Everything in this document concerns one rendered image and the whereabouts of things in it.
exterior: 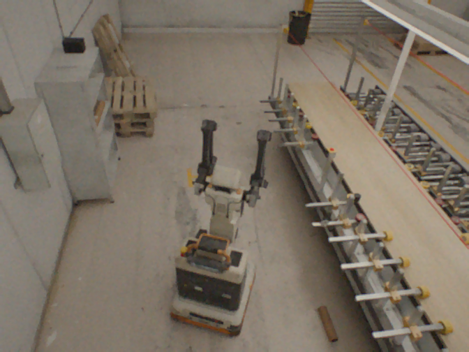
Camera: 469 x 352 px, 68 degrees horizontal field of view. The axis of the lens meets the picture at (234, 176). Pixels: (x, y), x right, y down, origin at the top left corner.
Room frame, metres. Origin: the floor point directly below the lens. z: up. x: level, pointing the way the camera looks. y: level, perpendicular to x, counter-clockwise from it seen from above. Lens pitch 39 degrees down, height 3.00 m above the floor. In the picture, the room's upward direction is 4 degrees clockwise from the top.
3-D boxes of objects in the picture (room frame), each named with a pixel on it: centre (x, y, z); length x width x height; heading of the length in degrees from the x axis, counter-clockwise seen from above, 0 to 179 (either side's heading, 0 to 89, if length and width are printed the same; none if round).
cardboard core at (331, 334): (1.61, -0.92, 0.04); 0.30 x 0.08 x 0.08; 11
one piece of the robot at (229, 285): (1.73, 0.13, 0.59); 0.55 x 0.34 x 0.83; 77
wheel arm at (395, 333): (1.10, -1.15, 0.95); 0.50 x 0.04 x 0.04; 101
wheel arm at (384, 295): (1.35, -1.10, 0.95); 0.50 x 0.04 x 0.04; 101
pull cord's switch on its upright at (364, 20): (4.85, -1.55, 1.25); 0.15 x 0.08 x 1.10; 11
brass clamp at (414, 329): (1.12, -1.16, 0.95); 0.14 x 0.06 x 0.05; 11
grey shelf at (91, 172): (3.39, 1.74, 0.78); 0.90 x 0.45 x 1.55; 11
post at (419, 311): (1.15, -1.15, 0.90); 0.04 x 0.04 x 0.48; 11
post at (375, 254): (1.64, -1.06, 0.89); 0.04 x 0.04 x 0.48; 11
